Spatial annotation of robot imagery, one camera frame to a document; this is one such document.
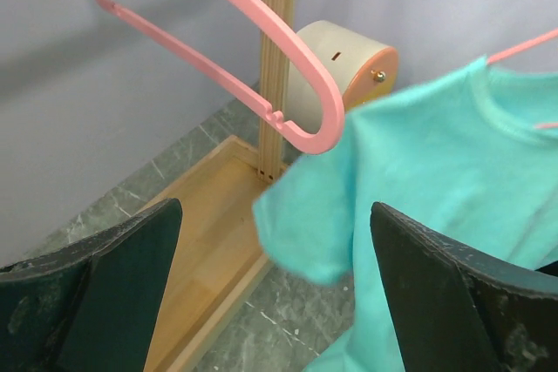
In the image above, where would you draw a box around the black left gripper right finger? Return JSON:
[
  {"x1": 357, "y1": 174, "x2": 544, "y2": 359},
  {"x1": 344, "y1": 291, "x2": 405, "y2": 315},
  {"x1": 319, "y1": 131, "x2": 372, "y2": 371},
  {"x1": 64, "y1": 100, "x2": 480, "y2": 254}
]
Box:
[{"x1": 371, "y1": 202, "x2": 557, "y2": 372}]

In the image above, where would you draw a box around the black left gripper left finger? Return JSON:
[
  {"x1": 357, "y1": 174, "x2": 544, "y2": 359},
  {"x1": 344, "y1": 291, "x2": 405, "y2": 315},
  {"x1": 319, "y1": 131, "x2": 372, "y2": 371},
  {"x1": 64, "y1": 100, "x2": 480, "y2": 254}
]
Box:
[{"x1": 1, "y1": 199, "x2": 182, "y2": 371}]

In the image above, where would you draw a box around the teal t shirt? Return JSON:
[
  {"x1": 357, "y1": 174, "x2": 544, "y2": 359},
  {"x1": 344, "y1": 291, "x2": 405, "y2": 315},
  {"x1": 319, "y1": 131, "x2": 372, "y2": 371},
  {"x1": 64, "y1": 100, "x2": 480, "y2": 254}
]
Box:
[{"x1": 253, "y1": 58, "x2": 557, "y2": 371}]

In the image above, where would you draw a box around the thin pink wire hanger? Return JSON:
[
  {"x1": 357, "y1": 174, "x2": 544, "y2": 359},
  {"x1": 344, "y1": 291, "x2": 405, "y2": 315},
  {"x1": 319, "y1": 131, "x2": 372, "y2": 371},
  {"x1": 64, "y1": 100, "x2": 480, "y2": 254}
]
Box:
[{"x1": 471, "y1": 29, "x2": 557, "y2": 142}]

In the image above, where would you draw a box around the thick pink plastic hanger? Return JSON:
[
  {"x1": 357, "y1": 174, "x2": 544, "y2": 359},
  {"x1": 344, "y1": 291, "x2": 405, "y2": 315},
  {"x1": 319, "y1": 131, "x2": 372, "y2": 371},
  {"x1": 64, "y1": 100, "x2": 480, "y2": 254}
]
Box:
[{"x1": 78, "y1": 0, "x2": 346, "y2": 155}]

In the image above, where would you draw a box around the wooden clothes rack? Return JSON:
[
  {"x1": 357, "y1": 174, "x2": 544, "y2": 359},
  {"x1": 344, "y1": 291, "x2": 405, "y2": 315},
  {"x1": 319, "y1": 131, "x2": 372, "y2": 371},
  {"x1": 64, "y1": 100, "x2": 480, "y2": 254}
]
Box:
[{"x1": 130, "y1": 0, "x2": 300, "y2": 372}]

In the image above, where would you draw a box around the round drawer cabinet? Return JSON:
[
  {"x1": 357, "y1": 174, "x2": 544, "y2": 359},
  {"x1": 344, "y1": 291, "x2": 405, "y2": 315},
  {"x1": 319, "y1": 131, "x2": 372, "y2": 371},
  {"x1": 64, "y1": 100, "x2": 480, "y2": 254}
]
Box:
[{"x1": 284, "y1": 20, "x2": 399, "y2": 133}]

